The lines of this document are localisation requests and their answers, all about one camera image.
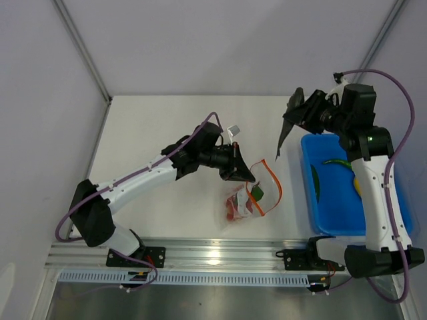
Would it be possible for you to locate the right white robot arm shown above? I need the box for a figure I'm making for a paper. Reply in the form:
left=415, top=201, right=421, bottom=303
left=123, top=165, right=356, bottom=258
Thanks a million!
left=280, top=84, right=425, bottom=278

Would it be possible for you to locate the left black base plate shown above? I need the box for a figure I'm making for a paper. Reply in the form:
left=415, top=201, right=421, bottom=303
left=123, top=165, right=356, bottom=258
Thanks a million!
left=106, top=247, right=166, bottom=268

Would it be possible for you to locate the grey toy fish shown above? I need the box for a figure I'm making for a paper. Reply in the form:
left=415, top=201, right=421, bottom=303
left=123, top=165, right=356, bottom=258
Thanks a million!
left=275, top=87, right=305, bottom=160

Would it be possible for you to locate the white slotted cable duct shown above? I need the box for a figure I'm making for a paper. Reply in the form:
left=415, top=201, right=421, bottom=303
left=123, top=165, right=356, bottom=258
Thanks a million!
left=58, top=269, right=310, bottom=287

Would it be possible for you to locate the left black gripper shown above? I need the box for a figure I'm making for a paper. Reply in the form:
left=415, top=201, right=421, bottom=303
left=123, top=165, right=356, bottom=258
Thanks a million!
left=199, top=142, right=255, bottom=183

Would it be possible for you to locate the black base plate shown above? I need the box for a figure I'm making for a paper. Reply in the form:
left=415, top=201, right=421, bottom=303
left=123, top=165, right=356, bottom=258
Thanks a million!
left=106, top=247, right=166, bottom=268
left=275, top=249, right=345, bottom=271

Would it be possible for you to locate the aluminium mounting rail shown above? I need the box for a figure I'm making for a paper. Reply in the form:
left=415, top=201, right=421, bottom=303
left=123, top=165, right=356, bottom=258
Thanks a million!
left=45, top=237, right=406, bottom=275

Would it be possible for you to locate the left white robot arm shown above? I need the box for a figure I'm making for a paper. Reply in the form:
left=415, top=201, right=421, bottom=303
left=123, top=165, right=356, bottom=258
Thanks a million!
left=69, top=122, right=256, bottom=267

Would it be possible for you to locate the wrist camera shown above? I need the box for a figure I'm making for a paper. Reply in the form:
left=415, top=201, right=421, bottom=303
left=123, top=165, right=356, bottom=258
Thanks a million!
left=227, top=125, right=241, bottom=144
left=331, top=73, right=349, bottom=97

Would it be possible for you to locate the left aluminium frame post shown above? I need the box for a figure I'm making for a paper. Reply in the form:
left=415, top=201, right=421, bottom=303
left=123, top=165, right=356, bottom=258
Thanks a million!
left=51, top=0, right=112, bottom=105

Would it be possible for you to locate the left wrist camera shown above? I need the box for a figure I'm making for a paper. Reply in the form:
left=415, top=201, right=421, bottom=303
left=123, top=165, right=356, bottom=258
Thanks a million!
left=227, top=125, right=241, bottom=144

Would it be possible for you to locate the aluminium frame post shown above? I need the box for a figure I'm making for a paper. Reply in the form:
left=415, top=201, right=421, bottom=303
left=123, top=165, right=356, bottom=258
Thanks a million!
left=358, top=0, right=410, bottom=70
left=51, top=0, right=112, bottom=105

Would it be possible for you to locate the blue plastic bin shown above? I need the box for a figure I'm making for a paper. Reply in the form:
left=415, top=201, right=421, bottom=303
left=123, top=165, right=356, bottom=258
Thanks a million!
left=300, top=133, right=416, bottom=237

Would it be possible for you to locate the right aluminium frame post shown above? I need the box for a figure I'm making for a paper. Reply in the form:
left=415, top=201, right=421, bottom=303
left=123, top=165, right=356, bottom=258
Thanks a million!
left=358, top=0, right=410, bottom=70

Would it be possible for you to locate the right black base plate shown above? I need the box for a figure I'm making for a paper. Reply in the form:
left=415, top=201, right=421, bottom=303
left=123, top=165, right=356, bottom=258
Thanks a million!
left=275, top=249, right=345, bottom=271

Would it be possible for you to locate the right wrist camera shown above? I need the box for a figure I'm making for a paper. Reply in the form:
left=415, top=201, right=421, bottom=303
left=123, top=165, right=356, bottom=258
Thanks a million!
left=331, top=73, right=349, bottom=97

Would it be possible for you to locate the green chili pepper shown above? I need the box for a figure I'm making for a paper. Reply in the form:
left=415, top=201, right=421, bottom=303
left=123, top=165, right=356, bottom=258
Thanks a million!
left=322, top=159, right=352, bottom=170

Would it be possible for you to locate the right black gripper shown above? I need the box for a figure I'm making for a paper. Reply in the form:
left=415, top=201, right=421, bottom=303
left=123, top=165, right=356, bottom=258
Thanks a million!
left=284, top=90, right=350, bottom=136

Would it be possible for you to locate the red cherry tomato bunch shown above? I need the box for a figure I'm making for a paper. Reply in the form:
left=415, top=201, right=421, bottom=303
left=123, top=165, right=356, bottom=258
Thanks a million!
left=226, top=182, right=265, bottom=222

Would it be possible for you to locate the yellow bell pepper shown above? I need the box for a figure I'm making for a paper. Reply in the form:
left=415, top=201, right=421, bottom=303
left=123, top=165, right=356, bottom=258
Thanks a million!
left=353, top=177, right=362, bottom=197

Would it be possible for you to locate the clear orange zip top bag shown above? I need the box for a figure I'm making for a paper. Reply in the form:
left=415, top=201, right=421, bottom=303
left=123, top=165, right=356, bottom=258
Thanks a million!
left=218, top=159, right=283, bottom=229

